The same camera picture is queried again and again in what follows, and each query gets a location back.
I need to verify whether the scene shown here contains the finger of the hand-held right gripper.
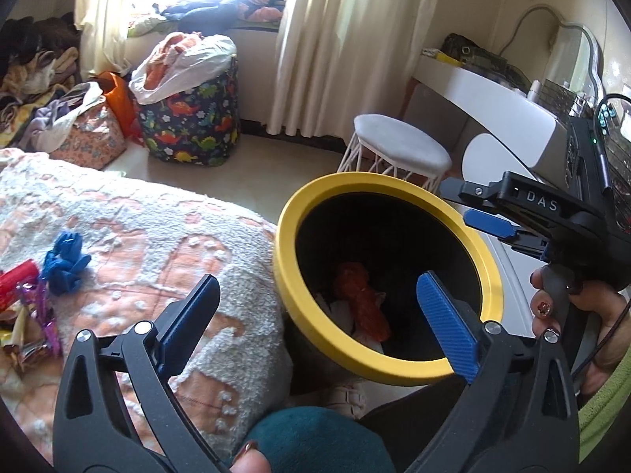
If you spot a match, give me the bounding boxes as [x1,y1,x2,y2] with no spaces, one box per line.
[438,177,501,204]
[463,208,548,259]

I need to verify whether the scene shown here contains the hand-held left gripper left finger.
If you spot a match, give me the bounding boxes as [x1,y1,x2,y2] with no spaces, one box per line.
[52,273,232,473]

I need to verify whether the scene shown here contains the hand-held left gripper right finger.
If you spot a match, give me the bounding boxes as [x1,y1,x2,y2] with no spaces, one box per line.
[409,271,580,473]

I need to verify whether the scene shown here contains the orange trash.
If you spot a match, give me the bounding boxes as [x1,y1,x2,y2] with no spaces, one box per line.
[332,262,391,342]

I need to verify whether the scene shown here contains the yellow-rimmed black trash bin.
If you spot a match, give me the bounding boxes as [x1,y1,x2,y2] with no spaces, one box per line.
[273,172,504,390]

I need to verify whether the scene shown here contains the white foam net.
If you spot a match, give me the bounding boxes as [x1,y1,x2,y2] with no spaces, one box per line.
[315,292,386,354]

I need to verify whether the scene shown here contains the blue glove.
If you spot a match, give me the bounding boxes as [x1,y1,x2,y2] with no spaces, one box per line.
[40,231,92,296]

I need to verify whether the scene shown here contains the purple foil wrapper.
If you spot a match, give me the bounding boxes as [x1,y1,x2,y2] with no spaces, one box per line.
[17,278,62,356]

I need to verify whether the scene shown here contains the gold foil wrapper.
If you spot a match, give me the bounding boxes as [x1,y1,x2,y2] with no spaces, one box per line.
[0,300,50,370]

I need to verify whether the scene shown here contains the red snack wrapper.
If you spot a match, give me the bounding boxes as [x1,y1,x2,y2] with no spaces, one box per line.
[0,262,40,300]

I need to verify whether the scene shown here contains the person's right forearm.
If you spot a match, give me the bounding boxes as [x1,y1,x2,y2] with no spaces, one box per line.
[577,350,631,464]

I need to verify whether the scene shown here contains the person's right hand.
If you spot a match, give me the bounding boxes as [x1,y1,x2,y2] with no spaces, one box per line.
[530,268,631,396]

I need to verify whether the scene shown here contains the orange white fluffy blanket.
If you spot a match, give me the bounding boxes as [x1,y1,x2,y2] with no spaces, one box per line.
[0,150,297,464]

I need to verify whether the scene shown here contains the white dressing table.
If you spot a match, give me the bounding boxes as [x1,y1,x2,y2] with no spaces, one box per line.
[411,54,570,183]

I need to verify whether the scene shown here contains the clear cosmetics organizer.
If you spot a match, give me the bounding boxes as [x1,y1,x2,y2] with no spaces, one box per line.
[535,79,580,116]

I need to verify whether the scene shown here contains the pink slipper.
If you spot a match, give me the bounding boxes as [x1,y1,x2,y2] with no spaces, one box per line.
[323,382,368,419]

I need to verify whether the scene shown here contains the yellow flat box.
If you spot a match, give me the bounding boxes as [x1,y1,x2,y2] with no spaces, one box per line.
[421,48,461,67]

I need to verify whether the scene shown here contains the dark camouflage bag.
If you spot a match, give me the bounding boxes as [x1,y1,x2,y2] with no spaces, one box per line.
[441,34,508,72]

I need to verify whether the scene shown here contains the wavy framed mirror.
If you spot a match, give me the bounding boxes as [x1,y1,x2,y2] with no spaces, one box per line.
[503,5,605,104]

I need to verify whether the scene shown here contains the wide cream curtain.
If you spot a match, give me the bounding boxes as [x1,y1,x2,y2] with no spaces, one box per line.
[266,0,447,136]

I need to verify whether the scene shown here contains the dinosaur print storage bag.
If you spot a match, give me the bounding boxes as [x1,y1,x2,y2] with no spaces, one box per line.
[135,54,242,167]

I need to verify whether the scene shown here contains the pink floral storage bag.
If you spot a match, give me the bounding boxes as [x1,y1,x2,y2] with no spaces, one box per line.
[49,103,128,171]

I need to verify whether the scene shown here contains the orange bag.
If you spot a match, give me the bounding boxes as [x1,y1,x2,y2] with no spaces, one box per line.
[96,71,144,146]

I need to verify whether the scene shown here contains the lavender cloth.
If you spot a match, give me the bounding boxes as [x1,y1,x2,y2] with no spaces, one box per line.
[17,99,67,151]

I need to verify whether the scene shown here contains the orange pink clothes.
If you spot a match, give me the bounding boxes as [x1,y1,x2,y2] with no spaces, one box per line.
[145,32,203,89]

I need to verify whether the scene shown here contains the pile of dark clothes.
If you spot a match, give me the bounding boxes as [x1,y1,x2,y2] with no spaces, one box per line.
[0,16,82,134]

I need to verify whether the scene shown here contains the narrow cream curtain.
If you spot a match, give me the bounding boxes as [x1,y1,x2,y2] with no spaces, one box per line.
[74,0,163,82]

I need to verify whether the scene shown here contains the heap of clothes on sill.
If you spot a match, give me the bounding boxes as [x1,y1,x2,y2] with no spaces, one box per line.
[128,0,289,35]

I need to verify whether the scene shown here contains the white wire stool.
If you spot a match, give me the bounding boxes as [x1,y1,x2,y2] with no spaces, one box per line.
[338,114,453,193]

